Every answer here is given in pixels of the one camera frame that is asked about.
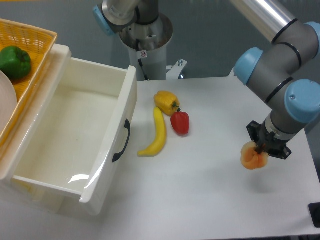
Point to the black object at table edge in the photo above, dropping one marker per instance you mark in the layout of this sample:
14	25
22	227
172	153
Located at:
314	209

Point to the yellow woven basket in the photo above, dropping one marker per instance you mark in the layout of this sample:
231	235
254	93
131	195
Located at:
24	50

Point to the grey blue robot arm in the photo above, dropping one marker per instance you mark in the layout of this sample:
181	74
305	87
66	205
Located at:
293	103

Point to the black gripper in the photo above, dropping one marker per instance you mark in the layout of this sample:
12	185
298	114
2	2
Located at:
267	141

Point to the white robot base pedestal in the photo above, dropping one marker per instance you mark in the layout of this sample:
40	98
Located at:
147	49

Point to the red bell pepper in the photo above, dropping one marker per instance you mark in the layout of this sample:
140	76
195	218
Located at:
180	122

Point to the yellow banana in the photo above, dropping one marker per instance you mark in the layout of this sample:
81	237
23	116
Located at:
160	136

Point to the yellow bell pepper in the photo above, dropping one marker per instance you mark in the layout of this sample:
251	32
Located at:
167	102

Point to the beige round plate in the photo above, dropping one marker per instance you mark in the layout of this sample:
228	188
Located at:
8	100

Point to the black drawer handle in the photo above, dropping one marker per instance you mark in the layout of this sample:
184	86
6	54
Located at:
124	140

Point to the open white drawer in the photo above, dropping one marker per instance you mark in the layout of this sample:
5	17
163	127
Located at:
71	151

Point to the white drawer cabinet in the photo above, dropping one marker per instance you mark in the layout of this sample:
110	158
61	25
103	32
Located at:
14	190

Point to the green bell pepper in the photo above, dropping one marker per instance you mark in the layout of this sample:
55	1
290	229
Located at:
15	63

